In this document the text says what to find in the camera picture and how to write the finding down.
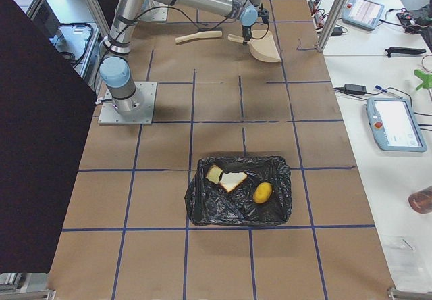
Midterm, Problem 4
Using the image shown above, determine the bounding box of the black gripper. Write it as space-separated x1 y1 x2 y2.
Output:
242 25 252 45

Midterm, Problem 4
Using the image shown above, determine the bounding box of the cream hand brush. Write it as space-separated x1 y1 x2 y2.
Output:
175 30 223 44

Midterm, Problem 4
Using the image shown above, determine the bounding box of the white bread slice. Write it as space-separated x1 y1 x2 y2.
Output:
219 172 248 193

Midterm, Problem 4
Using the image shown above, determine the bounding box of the yellow lemon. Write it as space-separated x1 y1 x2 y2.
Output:
252 182 273 204

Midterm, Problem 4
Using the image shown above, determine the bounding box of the torn bread piece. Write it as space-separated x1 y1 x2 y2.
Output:
206 165 223 184

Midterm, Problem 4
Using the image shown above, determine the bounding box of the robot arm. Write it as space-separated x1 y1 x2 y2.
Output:
99 0 269 113

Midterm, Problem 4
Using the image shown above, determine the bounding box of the black bag lined bin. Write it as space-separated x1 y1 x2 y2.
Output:
185 156 292 226

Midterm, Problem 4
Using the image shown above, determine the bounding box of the black power adapter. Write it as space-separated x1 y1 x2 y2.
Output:
343 84 367 96

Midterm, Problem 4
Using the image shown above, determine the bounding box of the teach pendant far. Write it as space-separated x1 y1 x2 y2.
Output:
342 0 384 31

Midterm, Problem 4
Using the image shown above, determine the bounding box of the teach pendant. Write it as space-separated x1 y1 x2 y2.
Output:
342 0 384 31
366 97 427 153

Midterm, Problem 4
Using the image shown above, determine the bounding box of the teach pendant near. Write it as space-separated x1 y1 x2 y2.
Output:
366 97 427 153

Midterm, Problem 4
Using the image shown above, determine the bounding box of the green clamp tool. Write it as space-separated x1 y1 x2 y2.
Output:
414 69 432 91

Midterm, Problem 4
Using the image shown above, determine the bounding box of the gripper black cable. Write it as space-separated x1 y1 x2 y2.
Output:
99 4 271 64

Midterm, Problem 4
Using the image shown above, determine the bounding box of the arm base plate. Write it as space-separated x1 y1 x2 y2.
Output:
98 82 157 125

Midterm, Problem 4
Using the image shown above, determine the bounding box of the aluminium frame post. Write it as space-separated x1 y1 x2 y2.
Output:
316 0 347 53

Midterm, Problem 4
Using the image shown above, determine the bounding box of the black handle tool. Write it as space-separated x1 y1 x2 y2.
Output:
385 46 427 58

